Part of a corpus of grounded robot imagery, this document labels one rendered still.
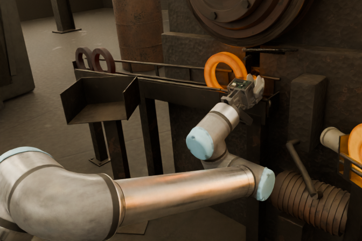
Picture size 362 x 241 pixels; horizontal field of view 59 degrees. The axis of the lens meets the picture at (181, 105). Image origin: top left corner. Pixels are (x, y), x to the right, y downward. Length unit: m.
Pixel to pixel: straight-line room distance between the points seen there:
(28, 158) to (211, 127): 0.50
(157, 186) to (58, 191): 0.19
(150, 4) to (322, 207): 3.26
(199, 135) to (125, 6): 3.09
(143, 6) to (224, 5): 2.88
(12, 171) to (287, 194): 0.73
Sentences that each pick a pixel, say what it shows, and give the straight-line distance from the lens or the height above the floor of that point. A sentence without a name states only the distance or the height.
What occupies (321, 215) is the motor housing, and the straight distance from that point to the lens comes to 1.01.
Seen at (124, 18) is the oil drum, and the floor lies 0.65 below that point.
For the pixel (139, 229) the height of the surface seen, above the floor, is 0.01.
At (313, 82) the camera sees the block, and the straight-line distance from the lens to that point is 1.02.
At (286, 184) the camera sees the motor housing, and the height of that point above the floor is 0.52.
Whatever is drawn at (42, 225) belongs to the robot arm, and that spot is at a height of 0.79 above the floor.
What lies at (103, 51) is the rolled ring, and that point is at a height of 0.76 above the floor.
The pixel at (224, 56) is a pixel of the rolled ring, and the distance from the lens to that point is 1.18.
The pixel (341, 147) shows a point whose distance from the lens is 0.92.
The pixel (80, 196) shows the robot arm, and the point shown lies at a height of 0.82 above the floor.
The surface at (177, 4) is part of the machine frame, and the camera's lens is 1.47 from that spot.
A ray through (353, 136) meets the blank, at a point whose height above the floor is 0.73.
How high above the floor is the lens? 1.14
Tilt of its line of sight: 23 degrees down
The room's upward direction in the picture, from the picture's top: 5 degrees counter-clockwise
